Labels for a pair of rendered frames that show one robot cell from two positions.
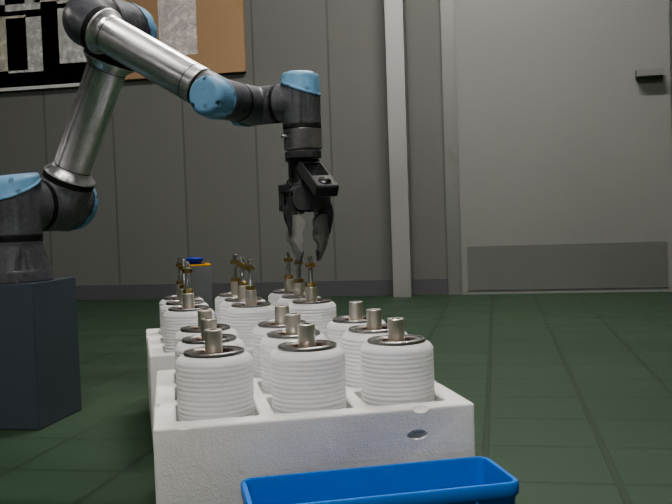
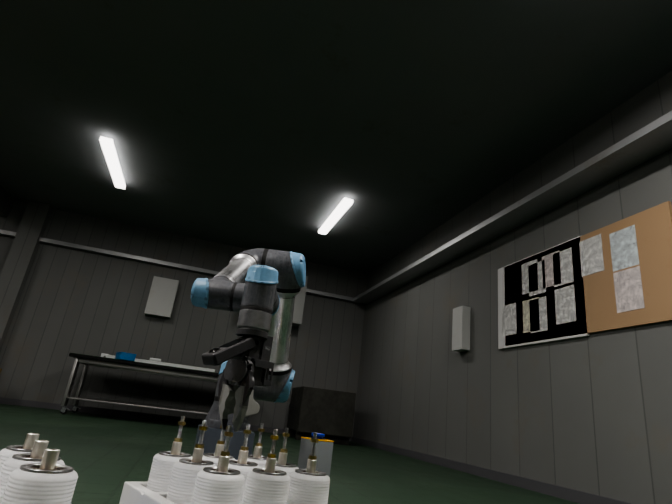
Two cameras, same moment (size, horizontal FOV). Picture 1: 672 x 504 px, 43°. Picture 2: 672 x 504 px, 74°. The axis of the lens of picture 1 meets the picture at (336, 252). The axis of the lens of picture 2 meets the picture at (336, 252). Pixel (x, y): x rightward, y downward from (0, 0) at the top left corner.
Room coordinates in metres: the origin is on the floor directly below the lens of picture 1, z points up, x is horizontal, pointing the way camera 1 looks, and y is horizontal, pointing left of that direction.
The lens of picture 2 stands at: (1.34, -0.95, 0.39)
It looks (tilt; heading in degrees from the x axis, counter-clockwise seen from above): 20 degrees up; 64
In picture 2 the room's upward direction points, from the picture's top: 7 degrees clockwise
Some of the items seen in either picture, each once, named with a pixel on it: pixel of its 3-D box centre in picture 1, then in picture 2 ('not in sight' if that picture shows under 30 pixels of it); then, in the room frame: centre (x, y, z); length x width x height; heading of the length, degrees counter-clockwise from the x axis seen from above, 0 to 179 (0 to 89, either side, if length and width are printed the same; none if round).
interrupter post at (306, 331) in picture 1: (306, 336); not in sight; (1.07, 0.04, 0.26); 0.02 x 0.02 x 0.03
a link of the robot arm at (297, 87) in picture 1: (299, 100); (260, 290); (1.65, 0.06, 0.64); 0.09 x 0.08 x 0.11; 64
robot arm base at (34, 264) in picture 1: (15, 258); (228, 413); (1.81, 0.69, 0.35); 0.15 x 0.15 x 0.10
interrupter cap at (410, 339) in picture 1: (396, 340); not in sight; (1.09, -0.07, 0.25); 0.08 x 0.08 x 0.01
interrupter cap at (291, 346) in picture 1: (307, 346); not in sight; (1.07, 0.04, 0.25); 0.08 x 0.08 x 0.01
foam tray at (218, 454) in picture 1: (297, 447); not in sight; (1.19, 0.06, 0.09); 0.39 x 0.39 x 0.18; 11
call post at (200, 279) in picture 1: (197, 331); (310, 498); (1.99, 0.33, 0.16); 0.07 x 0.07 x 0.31; 14
